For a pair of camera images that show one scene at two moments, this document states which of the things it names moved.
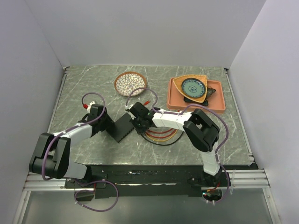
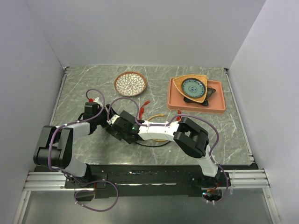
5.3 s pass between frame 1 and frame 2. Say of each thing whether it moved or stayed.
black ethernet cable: moved
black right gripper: moved
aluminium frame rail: stayed
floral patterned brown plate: stayed
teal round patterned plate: stayed
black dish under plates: stayed
